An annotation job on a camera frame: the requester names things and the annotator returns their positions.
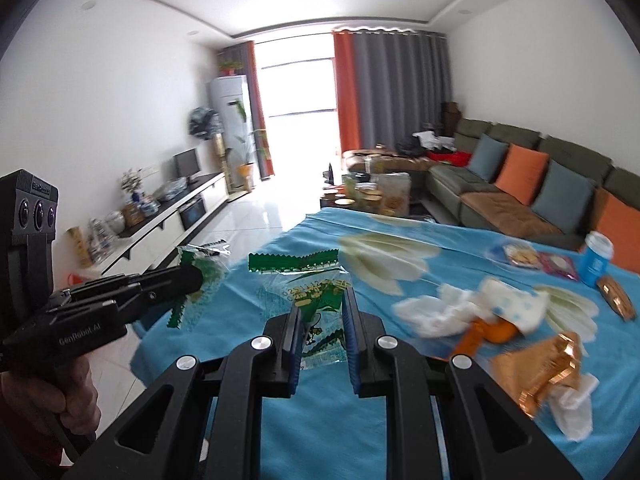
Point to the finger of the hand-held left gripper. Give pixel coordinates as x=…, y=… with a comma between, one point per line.
x=160, y=297
x=150, y=277

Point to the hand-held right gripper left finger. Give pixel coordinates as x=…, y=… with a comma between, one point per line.
x=295, y=355

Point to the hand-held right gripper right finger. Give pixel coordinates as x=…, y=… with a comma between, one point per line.
x=351, y=355

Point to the green-edged clear plastic wrapper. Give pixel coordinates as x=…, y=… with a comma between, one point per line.
x=212, y=270
x=320, y=280

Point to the long orange peel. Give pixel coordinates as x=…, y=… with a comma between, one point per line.
x=467, y=342

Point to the curled orange peel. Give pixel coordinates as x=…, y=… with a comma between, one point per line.
x=500, y=332

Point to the gold foil wrapper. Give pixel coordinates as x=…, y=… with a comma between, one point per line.
x=540, y=370
x=617, y=297

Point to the person's left hand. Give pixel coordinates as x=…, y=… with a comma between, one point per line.
x=45, y=400

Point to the white black-topped TV cabinet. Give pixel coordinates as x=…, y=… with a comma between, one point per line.
x=165, y=220

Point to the glass jar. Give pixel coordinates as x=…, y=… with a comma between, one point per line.
x=114, y=222

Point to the clear plastic bag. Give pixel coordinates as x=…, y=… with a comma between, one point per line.
x=171, y=190

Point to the flower vase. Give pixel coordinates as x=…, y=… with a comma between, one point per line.
x=134, y=185

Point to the small black monitor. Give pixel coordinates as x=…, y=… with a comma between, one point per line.
x=186, y=164

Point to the blue floral tablecloth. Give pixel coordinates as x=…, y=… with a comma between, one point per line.
x=310, y=230

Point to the tall green houseplant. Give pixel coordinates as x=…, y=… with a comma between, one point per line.
x=247, y=150

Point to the group of snack jars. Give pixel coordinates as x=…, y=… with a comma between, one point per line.
x=362, y=192

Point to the covered standing fan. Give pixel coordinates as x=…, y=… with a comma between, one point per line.
x=204, y=122

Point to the patterned snack bag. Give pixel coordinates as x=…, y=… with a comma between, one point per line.
x=396, y=194

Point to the white standing air conditioner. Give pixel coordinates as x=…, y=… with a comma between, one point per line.
x=227, y=110

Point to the clear cookie snack packet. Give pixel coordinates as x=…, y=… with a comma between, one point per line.
x=520, y=255

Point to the olive green sectional sofa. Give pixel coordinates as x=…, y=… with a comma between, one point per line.
x=480, y=205

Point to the narrow grey and orange curtain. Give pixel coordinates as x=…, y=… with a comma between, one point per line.
x=257, y=110

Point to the black cloth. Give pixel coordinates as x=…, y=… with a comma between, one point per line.
x=412, y=147

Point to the red cloth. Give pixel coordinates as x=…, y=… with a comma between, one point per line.
x=450, y=160

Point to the small potted plant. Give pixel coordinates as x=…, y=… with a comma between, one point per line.
x=231, y=66

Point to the pink snack packet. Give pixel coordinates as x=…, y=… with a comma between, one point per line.
x=560, y=265

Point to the white cloth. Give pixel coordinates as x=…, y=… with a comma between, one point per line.
x=426, y=138

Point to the grey-blue cushion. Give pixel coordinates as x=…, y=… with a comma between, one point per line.
x=487, y=157
x=562, y=197

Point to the bright balcony window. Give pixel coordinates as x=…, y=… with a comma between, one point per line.
x=295, y=85

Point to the orange cushion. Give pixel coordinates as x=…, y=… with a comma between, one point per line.
x=522, y=175
x=620, y=230

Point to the blue paper cup white lid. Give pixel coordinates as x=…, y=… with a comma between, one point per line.
x=596, y=260

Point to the wide orange and grey curtain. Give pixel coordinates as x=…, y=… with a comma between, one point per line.
x=395, y=90

